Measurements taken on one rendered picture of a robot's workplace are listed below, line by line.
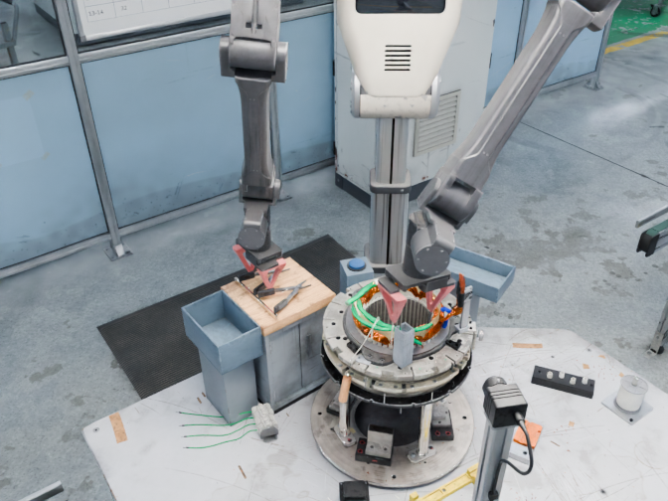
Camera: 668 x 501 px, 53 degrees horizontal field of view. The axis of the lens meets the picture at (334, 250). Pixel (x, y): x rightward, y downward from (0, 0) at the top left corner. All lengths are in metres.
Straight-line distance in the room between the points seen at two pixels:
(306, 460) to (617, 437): 0.73
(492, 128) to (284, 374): 0.82
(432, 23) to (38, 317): 2.45
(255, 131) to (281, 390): 0.68
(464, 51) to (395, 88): 2.26
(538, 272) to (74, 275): 2.36
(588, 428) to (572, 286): 1.82
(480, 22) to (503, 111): 2.81
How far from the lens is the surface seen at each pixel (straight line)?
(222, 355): 1.47
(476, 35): 3.89
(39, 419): 2.95
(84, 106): 3.36
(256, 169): 1.35
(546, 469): 1.64
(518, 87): 1.10
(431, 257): 1.06
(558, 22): 1.11
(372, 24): 1.56
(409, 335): 1.29
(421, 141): 3.85
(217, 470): 1.60
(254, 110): 1.21
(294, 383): 1.67
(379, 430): 1.52
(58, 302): 3.50
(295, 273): 1.63
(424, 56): 1.59
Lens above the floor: 2.04
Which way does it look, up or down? 35 degrees down
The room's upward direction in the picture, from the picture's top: 1 degrees counter-clockwise
